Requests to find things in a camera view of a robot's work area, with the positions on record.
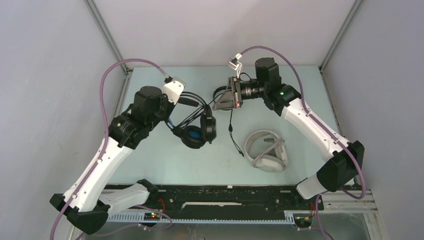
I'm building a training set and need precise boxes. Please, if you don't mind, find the white slotted cable duct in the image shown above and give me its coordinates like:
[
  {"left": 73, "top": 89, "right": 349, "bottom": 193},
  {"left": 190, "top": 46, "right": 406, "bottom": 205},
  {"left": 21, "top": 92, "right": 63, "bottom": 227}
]
[{"left": 109, "top": 211, "right": 314, "bottom": 225}]

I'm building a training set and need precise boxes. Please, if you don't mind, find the aluminium frame post left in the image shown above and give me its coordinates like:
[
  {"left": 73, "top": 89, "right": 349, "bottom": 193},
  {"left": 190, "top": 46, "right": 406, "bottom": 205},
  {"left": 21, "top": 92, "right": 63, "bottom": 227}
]
[{"left": 83, "top": 0, "right": 130, "bottom": 75}]

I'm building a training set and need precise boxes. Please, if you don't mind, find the grey USB headset cable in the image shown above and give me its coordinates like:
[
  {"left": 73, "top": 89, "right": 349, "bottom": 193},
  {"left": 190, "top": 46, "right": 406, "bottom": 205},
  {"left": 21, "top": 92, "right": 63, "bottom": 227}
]
[{"left": 252, "top": 137, "right": 286, "bottom": 168}]

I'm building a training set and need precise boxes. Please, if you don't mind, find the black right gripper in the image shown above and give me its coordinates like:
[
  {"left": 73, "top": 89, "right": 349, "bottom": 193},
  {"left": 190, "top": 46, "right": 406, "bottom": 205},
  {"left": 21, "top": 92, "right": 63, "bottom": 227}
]
[{"left": 212, "top": 77, "right": 267, "bottom": 111}]

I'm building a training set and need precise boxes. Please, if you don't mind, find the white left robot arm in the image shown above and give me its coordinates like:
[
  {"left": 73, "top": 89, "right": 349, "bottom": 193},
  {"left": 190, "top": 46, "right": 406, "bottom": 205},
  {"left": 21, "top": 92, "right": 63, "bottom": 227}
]
[{"left": 50, "top": 82, "right": 185, "bottom": 235}]

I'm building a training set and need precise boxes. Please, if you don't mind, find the black and blue headset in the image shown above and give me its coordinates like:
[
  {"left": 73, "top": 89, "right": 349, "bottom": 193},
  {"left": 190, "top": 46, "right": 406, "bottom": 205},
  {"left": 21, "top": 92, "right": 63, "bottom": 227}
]
[{"left": 165, "top": 91, "right": 217, "bottom": 149}]

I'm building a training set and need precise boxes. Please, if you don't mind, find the black cable of blue headset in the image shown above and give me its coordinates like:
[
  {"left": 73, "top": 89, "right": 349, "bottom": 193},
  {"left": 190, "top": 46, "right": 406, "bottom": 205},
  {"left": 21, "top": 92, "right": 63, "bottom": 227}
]
[{"left": 172, "top": 86, "right": 245, "bottom": 158}]

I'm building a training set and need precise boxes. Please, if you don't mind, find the aluminium frame post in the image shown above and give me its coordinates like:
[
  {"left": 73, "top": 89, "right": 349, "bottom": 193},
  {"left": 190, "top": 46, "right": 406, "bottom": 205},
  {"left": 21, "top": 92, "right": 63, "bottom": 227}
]
[
  {"left": 83, "top": 0, "right": 130, "bottom": 75},
  {"left": 319, "top": 0, "right": 365, "bottom": 74}
]

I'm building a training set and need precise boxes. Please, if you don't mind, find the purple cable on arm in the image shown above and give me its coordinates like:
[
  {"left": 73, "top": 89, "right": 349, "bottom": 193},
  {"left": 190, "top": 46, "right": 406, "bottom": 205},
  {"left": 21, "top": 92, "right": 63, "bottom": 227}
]
[
  {"left": 237, "top": 45, "right": 367, "bottom": 200},
  {"left": 49, "top": 58, "right": 170, "bottom": 240}
]

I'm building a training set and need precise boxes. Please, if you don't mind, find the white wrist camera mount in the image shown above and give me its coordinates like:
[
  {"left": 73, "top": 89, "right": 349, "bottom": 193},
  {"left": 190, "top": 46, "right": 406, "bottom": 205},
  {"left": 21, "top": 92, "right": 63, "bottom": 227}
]
[
  {"left": 227, "top": 53, "right": 243, "bottom": 78},
  {"left": 161, "top": 77, "right": 186, "bottom": 105}
]

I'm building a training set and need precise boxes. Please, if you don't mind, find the white gaming headset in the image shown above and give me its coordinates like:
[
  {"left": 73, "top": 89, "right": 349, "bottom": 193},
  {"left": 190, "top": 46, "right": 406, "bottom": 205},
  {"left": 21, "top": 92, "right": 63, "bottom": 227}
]
[{"left": 243, "top": 129, "right": 289, "bottom": 173}]

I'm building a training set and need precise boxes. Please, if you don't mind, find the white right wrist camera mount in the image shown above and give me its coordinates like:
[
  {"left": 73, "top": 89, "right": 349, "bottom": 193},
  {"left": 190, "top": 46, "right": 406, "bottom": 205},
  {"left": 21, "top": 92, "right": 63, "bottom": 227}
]
[{"left": 227, "top": 53, "right": 243, "bottom": 78}]

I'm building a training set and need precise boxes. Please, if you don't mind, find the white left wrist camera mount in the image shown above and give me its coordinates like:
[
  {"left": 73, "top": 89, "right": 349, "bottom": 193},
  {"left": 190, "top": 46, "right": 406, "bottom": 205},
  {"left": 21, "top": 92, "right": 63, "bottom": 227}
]
[{"left": 161, "top": 77, "right": 186, "bottom": 105}]

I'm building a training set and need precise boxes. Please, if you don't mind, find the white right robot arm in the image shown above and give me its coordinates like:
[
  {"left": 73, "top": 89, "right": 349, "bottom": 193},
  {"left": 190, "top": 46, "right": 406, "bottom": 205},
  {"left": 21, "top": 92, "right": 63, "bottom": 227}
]
[{"left": 213, "top": 54, "right": 366, "bottom": 209}]

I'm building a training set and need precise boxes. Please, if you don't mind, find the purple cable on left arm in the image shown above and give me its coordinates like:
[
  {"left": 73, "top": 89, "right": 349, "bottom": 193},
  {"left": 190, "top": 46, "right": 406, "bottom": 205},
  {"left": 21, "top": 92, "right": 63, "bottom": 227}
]
[{"left": 49, "top": 58, "right": 170, "bottom": 240}]

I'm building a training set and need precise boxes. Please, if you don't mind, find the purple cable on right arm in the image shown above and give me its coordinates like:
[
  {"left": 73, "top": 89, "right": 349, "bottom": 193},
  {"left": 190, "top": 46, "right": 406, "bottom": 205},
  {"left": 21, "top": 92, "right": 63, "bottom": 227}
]
[{"left": 237, "top": 45, "right": 367, "bottom": 200}]

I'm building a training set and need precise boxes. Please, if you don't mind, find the small black on-ear headphones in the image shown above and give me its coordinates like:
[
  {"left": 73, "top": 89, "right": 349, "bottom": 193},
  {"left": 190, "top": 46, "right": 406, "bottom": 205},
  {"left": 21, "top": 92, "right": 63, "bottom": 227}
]
[{"left": 212, "top": 86, "right": 227, "bottom": 102}]

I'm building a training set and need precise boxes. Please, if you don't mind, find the aluminium frame post right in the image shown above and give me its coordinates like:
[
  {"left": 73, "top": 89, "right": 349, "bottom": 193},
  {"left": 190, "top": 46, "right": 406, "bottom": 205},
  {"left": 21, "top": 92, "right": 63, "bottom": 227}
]
[{"left": 319, "top": 0, "right": 365, "bottom": 74}]

